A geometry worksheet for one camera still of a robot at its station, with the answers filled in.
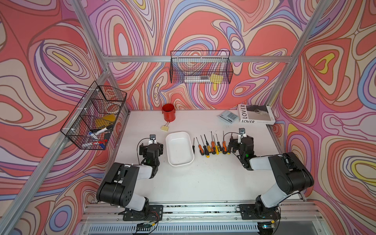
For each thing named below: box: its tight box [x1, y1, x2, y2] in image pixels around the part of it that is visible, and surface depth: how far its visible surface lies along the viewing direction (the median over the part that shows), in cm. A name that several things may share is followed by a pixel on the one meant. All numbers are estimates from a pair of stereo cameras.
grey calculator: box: [218, 110, 239, 124], surface depth 117 cm
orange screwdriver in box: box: [195, 136, 205, 156], surface depth 97 cm
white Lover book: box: [237, 104, 276, 125], surface depth 114 cm
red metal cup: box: [161, 103, 176, 123], surface depth 110 cm
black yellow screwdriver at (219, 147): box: [215, 133, 223, 154], surface depth 98 cm
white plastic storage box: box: [165, 131, 195, 167], surface depth 98 cm
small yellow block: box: [160, 125, 169, 132], surface depth 110 cm
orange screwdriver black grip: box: [222, 130, 228, 155], surface depth 97 cm
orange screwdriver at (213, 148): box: [211, 131, 216, 155], surface depth 96 cm
